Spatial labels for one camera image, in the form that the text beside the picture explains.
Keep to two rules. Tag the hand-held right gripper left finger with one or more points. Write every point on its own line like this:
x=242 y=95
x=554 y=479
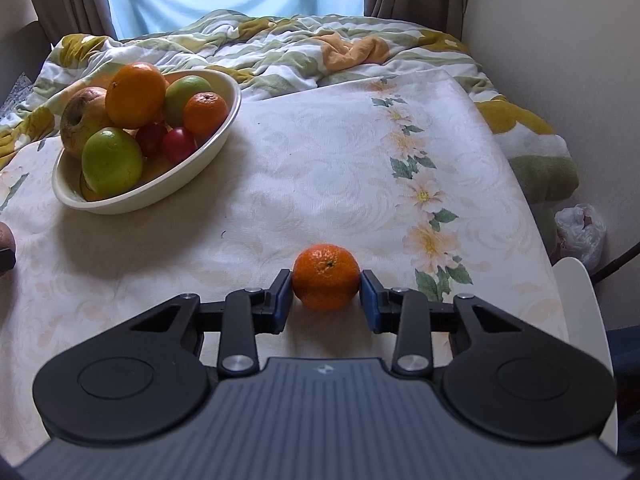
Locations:
x=284 y=305

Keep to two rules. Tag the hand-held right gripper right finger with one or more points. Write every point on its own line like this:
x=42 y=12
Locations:
x=369 y=305

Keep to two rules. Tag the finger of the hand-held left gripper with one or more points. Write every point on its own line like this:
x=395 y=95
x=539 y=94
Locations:
x=6 y=261

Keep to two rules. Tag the brown kiwi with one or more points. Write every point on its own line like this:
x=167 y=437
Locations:
x=6 y=236

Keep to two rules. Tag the small mandarin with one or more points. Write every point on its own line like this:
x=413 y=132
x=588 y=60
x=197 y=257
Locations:
x=205 y=113
x=326 y=280

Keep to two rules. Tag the green apple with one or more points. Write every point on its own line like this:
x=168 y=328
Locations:
x=111 y=162
x=181 y=92

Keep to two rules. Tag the cream oval bowl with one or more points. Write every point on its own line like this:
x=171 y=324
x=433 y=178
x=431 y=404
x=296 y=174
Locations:
x=150 y=200

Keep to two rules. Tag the large yellow apple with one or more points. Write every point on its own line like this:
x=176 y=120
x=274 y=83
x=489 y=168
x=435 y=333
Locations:
x=80 y=120

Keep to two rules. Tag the bright red plum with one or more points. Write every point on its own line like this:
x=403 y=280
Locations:
x=178 y=145

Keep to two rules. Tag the large orange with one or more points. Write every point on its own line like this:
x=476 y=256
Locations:
x=136 y=95

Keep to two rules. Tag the dark red plum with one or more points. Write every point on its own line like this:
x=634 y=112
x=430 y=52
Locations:
x=149 y=140

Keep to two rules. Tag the grey headboard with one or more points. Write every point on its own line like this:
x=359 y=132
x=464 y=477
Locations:
x=20 y=55

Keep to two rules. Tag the white plastic bag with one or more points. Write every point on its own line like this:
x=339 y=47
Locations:
x=580 y=235

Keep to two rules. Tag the orange cloth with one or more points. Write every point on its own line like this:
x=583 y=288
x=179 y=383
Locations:
x=352 y=51

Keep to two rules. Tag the person's leg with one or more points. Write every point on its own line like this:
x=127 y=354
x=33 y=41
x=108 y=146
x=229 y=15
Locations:
x=627 y=385

